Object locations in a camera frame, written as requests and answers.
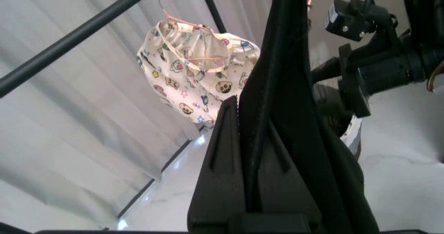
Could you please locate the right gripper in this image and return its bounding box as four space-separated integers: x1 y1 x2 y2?
310 42 427 119

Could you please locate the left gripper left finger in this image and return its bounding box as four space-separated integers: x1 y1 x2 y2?
187 94 248 232

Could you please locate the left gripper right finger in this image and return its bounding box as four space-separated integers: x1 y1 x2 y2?
248 119 323 232

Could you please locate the black garment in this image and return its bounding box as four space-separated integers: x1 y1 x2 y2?
238 0 381 232

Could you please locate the cream printed garment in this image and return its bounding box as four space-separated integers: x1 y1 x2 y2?
136 18 261 126

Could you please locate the white laundry basket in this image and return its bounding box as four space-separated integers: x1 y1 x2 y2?
311 83 362 157

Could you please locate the black clothes rack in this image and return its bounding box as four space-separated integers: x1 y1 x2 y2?
0 0 228 234

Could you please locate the white curtain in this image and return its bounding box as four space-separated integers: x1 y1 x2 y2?
0 0 275 224

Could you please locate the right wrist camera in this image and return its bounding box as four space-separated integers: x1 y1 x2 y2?
324 0 402 60

